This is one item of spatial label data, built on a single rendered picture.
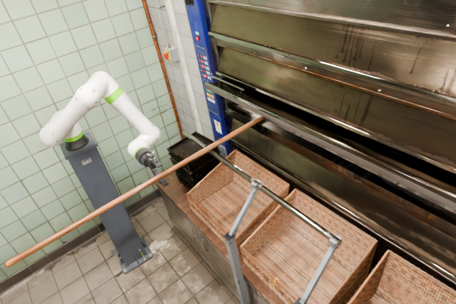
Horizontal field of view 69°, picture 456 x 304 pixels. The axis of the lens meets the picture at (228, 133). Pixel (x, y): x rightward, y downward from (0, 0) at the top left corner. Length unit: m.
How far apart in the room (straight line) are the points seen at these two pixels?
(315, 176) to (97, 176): 1.44
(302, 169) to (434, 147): 0.82
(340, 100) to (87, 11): 1.90
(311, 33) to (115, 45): 1.71
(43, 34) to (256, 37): 1.52
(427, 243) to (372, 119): 0.60
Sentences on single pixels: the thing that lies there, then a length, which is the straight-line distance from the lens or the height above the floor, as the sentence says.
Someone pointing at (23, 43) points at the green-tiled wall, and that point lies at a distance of 2.67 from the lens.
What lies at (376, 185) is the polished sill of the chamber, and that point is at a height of 1.18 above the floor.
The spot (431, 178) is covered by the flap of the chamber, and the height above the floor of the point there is 1.41.
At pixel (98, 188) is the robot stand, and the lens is 2.52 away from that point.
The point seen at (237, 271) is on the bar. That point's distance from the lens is 1.99.
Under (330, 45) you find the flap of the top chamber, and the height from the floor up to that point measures 1.79.
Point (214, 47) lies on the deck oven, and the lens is 2.18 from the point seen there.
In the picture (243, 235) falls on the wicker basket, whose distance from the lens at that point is 2.08.
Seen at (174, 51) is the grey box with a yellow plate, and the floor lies 1.49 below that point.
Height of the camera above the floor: 2.33
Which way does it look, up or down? 34 degrees down
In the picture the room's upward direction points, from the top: 11 degrees counter-clockwise
